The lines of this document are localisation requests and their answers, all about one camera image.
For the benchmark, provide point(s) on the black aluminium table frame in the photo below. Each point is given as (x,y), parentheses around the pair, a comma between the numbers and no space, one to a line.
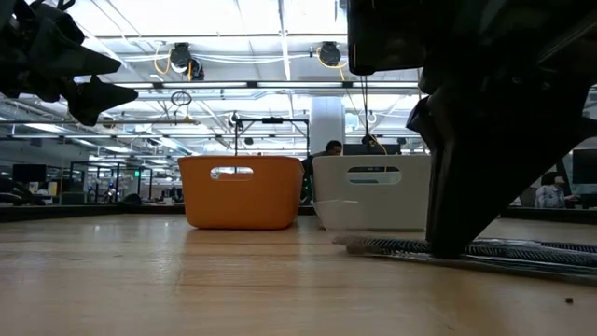
(70,212)

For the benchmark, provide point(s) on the small black monitor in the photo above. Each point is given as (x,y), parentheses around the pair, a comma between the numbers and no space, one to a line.
(29,172)

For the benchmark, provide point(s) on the black background cell frame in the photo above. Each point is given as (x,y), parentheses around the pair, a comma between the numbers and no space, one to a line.
(273,120)

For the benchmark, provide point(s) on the black computer monitor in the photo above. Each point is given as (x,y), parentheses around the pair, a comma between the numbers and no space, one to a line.
(585,165)

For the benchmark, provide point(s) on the orange plastic bin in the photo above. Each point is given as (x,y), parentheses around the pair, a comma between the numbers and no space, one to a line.
(242,200)

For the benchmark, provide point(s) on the person at desk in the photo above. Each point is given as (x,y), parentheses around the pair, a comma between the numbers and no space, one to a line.
(326,154)

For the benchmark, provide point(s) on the seated person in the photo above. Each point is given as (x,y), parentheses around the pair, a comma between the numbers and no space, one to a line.
(550,193)

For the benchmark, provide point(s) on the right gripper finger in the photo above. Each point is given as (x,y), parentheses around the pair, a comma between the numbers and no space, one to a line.
(490,163)
(425,121)

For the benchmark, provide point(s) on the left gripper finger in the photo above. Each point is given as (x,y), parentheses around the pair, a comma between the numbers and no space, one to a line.
(100,100)
(79,56)

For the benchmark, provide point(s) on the white plastic bin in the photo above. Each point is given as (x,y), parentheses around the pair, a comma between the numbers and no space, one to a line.
(396,205)

